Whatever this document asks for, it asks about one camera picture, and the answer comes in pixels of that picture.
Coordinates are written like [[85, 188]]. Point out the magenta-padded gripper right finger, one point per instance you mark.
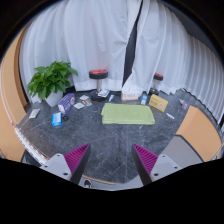
[[165, 165]]

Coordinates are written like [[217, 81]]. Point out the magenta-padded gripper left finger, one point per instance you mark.
[[56, 164]]

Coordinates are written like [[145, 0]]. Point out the green towel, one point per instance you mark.
[[128, 114]]

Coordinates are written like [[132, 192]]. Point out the blue and white box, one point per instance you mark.
[[57, 119]]

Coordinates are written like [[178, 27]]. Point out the small black round object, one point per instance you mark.
[[65, 118]]

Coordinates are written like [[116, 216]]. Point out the orange wooden desk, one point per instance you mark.
[[200, 133]]

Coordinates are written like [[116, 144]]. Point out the white pen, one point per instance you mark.
[[170, 116]]

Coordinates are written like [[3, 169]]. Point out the flat white packet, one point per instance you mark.
[[34, 113]]

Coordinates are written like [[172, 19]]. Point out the purple cardboard box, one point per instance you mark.
[[66, 103]]

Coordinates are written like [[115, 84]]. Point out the white sachet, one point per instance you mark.
[[79, 105]]

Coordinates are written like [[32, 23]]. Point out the blister pack of pills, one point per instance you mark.
[[87, 102]]

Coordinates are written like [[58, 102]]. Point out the small blue-white carton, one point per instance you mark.
[[143, 99]]

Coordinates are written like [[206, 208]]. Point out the white printed card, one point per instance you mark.
[[84, 97]]

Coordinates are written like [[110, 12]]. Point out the white and orange tissue box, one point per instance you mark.
[[130, 95]]

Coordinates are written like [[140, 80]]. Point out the green plant in white pot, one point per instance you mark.
[[50, 80]]

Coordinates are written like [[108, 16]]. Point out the stack of white-blue booklets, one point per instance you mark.
[[103, 93]]

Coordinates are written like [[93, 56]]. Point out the white tube with teal cap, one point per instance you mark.
[[111, 98]]

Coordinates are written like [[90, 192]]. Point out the black stool with red top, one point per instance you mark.
[[158, 77], [98, 74]]

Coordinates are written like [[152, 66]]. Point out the orange wooden panel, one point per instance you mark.
[[11, 86]]

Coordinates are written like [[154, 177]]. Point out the white curtain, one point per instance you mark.
[[90, 40], [173, 53]]

